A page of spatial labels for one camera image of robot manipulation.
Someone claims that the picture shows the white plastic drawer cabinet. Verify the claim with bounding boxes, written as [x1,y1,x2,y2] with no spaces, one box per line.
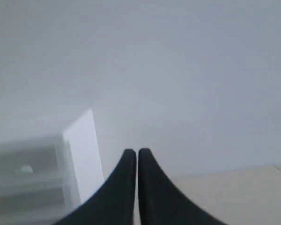
[0,109,104,225]

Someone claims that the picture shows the clear bottom drawer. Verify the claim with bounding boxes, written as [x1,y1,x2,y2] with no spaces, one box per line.
[0,207,70,225]

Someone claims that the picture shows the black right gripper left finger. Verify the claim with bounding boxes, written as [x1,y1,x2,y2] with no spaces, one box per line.
[55,149,136,225]

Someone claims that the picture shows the clear drawer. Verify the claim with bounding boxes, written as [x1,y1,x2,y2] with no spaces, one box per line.
[0,207,70,225]
[0,182,66,210]
[0,143,63,183]

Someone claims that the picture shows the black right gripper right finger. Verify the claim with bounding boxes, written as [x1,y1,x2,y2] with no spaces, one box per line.
[138,148,224,225]

